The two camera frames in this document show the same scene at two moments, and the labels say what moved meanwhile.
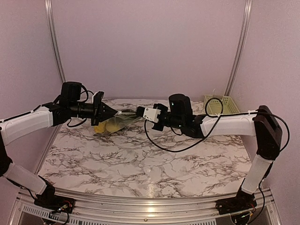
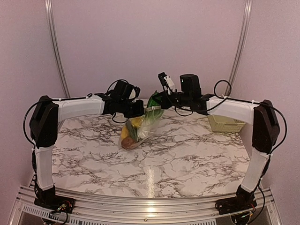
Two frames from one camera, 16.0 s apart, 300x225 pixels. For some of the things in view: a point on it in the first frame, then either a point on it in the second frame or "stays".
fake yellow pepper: (106, 126) -> (137, 122)
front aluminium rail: (92, 208) stays
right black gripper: (157, 127) -> (164, 102)
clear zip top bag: (116, 123) -> (136, 130)
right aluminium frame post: (248, 12) stays
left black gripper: (101, 111) -> (140, 110)
